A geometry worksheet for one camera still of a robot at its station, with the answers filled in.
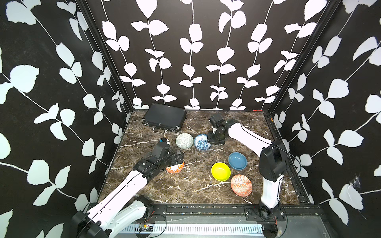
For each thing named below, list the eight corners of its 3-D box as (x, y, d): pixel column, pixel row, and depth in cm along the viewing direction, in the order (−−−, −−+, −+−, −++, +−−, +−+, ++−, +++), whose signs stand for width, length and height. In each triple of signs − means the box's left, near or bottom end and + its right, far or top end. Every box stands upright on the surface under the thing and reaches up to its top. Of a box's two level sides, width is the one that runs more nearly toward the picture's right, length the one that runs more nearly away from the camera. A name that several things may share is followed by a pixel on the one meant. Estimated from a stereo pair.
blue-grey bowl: (229, 170, 91) (230, 167, 87) (226, 155, 98) (228, 151, 94) (246, 170, 91) (248, 168, 87) (243, 155, 98) (244, 152, 94)
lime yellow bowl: (211, 181, 86) (212, 178, 82) (210, 165, 93) (211, 162, 89) (230, 181, 86) (231, 179, 82) (227, 165, 93) (229, 162, 89)
